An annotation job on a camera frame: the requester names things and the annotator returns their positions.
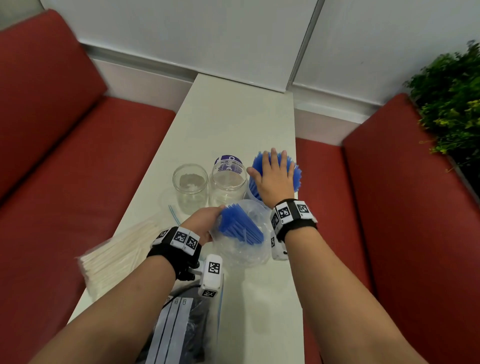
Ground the person's right hand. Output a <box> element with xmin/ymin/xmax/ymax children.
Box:
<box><xmin>246</xmin><ymin>147</ymin><xmax>296</xmax><ymax>210</ymax></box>

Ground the person's left hand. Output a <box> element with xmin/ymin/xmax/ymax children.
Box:
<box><xmin>179</xmin><ymin>205</ymin><xmax>226</xmax><ymax>245</ymax></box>

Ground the frosted plastic jar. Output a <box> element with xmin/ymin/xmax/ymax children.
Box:
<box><xmin>245</xmin><ymin>183</ymin><xmax>271</xmax><ymax>207</ymax></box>

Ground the small bunch of blue straws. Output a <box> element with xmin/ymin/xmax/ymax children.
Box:
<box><xmin>248</xmin><ymin>151</ymin><xmax>303</xmax><ymax>202</ymax></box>

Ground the large bundle of blue straws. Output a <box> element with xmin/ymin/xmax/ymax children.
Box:
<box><xmin>218</xmin><ymin>203</ymin><xmax>265</xmax><ymax>246</ymax></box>

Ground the clear glass jar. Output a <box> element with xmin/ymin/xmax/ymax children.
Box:
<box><xmin>208</xmin><ymin>154</ymin><xmax>249</xmax><ymax>208</ymax></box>
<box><xmin>172</xmin><ymin>163</ymin><xmax>209</xmax><ymax>215</ymax></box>

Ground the clear plastic bag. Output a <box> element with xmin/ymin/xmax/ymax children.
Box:
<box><xmin>208</xmin><ymin>198</ymin><xmax>275</xmax><ymax>269</ymax></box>

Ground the bag of black straws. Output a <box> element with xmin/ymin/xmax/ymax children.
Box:
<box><xmin>136</xmin><ymin>296</ymin><xmax>213</xmax><ymax>364</ymax></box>

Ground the person's left forearm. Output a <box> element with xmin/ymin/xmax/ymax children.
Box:
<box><xmin>29</xmin><ymin>254</ymin><xmax>177</xmax><ymax>364</ymax></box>

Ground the person's right forearm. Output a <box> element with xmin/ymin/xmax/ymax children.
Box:
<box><xmin>284</xmin><ymin>226</ymin><xmax>428</xmax><ymax>364</ymax></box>

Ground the clear blue-zip bag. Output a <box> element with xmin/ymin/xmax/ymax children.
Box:
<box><xmin>76</xmin><ymin>204</ymin><xmax>181</xmax><ymax>305</ymax></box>

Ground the black left wristband with markers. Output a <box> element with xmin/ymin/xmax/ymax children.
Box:
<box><xmin>146</xmin><ymin>226</ymin><xmax>203</xmax><ymax>282</ymax></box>

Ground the black wristband with markers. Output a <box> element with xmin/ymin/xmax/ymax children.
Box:
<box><xmin>269</xmin><ymin>198</ymin><xmax>319</xmax><ymax>244</ymax></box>
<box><xmin>146</xmin><ymin>226</ymin><xmax>203</xmax><ymax>282</ymax></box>

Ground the black right wristband with markers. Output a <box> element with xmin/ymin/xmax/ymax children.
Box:
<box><xmin>269</xmin><ymin>198</ymin><xmax>319</xmax><ymax>244</ymax></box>

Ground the clear bag with white strips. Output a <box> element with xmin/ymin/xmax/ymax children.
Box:
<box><xmin>134</xmin><ymin>288</ymin><xmax>226</xmax><ymax>364</ymax></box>

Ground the green plant hedge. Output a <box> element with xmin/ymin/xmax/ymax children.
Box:
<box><xmin>404</xmin><ymin>40</ymin><xmax>480</xmax><ymax>177</ymax></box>

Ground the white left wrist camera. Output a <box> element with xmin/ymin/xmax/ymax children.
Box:
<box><xmin>197</xmin><ymin>254</ymin><xmax>223</xmax><ymax>298</ymax></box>

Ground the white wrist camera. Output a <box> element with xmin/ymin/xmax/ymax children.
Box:
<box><xmin>269</xmin><ymin>230</ymin><xmax>289</xmax><ymax>262</ymax></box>
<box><xmin>197</xmin><ymin>254</ymin><xmax>223</xmax><ymax>298</ymax></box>

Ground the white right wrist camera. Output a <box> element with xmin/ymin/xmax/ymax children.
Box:
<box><xmin>269</xmin><ymin>230</ymin><xmax>289</xmax><ymax>262</ymax></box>

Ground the black left camera cable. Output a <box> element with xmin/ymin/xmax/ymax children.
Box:
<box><xmin>161</xmin><ymin>283</ymin><xmax>202</xmax><ymax>310</ymax></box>

